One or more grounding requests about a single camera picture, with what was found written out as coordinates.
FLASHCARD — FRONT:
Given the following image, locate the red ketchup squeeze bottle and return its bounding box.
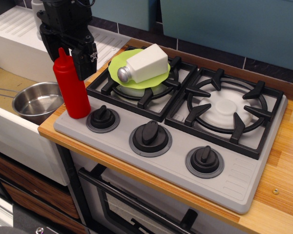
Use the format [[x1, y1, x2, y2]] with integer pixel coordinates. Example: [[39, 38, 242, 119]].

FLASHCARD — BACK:
[[53, 48, 91, 119]]

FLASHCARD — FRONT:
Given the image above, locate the white toy sink unit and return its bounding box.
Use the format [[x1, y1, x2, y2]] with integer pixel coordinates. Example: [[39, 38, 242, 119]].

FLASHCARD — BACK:
[[0, 5, 132, 187]]

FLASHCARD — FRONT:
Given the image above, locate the black middle stove knob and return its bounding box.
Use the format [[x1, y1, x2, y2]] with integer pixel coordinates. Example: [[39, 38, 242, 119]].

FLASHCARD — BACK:
[[129, 120, 172, 157]]

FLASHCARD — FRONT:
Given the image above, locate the black right burner grate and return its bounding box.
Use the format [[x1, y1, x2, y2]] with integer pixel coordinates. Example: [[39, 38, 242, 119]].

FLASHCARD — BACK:
[[165, 68, 286, 159]]

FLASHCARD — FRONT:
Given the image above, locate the black right stove knob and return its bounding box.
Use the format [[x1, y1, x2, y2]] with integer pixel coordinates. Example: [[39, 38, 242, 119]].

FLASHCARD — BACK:
[[185, 146, 225, 179]]

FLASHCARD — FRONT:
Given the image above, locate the white burner cap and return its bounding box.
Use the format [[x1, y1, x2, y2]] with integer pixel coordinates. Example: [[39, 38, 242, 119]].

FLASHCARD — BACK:
[[113, 83, 171, 100], [192, 83, 261, 129]]

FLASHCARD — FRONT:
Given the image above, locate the black burner grate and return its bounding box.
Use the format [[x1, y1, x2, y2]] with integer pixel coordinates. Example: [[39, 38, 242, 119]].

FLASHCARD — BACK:
[[86, 56, 198, 122], [165, 68, 286, 159]]

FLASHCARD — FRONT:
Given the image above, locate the grey toy faucet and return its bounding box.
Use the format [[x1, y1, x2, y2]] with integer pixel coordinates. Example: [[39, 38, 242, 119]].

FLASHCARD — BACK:
[[31, 0, 44, 40]]

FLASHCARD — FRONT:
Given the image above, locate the white salt shaker silver cap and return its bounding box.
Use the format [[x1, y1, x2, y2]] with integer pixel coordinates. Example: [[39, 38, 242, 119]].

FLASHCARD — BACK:
[[117, 44, 168, 83]]

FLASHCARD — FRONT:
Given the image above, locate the black left burner grate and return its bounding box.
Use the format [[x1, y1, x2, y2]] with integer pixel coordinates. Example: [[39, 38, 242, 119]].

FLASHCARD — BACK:
[[86, 56, 198, 122]]

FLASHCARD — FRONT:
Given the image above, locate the white right burner cap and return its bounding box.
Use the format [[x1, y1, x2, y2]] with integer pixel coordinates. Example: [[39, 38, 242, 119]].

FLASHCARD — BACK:
[[192, 83, 261, 129]]

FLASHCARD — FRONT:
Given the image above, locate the toy oven door black handle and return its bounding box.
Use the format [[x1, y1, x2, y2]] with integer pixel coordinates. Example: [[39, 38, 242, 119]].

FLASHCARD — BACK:
[[78, 165, 197, 234]]

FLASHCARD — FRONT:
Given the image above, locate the black stove knob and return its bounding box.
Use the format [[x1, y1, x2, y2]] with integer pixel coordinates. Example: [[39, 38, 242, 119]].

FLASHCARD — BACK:
[[129, 120, 172, 157], [86, 105, 120, 134], [185, 146, 225, 179]]

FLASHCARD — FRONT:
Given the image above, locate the light green plastic plate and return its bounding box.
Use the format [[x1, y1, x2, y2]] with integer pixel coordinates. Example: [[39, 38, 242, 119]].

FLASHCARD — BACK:
[[108, 52, 170, 89]]

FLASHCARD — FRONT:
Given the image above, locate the grey toy stove top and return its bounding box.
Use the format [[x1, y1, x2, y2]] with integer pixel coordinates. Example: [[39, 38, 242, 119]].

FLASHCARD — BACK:
[[53, 46, 288, 215]]

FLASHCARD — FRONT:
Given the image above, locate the black left stove knob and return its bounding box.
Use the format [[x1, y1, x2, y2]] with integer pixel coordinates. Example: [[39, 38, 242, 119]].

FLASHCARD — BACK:
[[86, 105, 120, 134]]

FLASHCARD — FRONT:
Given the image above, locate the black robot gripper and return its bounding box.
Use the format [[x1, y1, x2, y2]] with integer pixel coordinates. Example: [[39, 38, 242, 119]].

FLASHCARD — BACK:
[[37, 0, 98, 81]]

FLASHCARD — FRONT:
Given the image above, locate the wooden drawer front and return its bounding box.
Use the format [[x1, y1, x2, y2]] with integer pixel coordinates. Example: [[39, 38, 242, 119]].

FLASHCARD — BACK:
[[0, 153, 87, 234]]

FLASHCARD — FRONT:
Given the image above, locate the stainless steel pot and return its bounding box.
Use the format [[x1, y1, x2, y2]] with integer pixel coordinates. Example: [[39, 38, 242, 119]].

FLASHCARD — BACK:
[[0, 81, 64, 125]]

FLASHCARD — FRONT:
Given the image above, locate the white left burner cap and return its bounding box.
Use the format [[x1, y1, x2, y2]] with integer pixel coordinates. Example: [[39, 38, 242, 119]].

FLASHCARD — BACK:
[[113, 83, 171, 100]]

